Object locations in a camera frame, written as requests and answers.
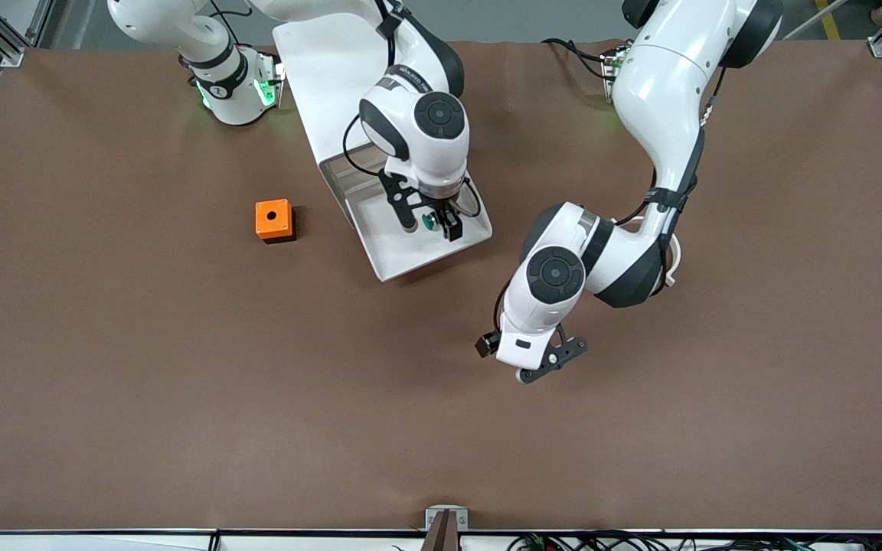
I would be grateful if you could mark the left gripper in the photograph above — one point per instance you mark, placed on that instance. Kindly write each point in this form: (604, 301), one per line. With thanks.
(486, 343)

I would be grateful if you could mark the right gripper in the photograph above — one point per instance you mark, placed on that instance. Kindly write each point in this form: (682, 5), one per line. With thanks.
(440, 207)

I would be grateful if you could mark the green push button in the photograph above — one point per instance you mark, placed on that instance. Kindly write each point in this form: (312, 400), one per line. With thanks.
(428, 222)

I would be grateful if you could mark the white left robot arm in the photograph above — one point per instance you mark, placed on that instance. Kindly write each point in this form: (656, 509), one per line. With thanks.
(655, 99)

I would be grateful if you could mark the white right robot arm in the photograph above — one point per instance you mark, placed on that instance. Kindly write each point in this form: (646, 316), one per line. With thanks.
(426, 122)

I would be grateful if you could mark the orange box with hole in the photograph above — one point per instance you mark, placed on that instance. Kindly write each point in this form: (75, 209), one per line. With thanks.
(272, 220)

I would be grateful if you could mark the grey metal table bracket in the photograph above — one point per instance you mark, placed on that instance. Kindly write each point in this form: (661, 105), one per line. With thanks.
(432, 520)

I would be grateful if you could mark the white curved bracket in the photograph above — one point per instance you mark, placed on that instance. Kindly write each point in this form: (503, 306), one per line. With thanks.
(669, 282)

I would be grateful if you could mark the white table edge rail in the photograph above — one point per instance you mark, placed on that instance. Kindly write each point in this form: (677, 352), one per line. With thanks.
(104, 542)

